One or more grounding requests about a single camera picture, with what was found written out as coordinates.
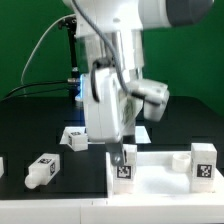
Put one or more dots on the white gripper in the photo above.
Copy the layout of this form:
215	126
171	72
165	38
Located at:
109	119

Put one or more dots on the white square tabletop tray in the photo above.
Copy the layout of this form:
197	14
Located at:
162	173

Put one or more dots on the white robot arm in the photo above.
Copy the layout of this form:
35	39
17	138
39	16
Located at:
111	32

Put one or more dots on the white left fence piece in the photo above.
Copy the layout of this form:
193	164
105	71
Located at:
1	166

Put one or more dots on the white front fence bar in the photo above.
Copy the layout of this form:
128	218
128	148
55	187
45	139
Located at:
164	210

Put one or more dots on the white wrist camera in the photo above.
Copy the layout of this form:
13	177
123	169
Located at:
154	95

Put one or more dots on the black camera stand pole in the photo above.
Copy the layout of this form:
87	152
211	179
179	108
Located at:
74	81

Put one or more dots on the camera on stand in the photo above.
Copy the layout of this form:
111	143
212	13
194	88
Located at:
68	22

